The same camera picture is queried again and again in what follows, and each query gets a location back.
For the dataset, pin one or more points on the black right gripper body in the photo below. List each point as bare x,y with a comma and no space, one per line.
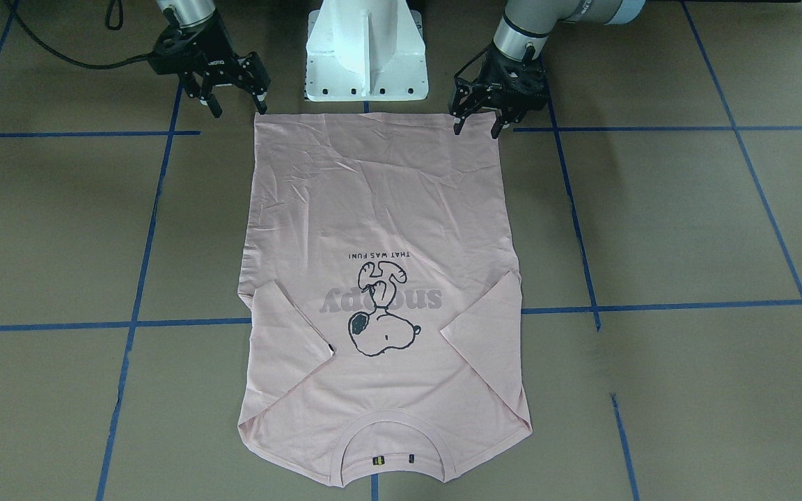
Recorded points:
207,43

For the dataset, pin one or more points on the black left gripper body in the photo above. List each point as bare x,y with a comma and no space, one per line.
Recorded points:
535,86

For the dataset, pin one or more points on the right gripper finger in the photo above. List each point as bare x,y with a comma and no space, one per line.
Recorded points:
258,87
206,97

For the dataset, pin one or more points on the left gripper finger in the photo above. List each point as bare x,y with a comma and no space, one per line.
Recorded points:
460,114
501,121

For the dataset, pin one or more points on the pink Snoopy t-shirt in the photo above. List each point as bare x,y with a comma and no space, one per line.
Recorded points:
385,298

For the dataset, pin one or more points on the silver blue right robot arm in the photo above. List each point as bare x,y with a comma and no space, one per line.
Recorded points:
189,13

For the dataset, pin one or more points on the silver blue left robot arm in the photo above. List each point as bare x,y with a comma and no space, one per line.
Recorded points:
532,21

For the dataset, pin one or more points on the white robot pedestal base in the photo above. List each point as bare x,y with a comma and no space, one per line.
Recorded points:
365,51

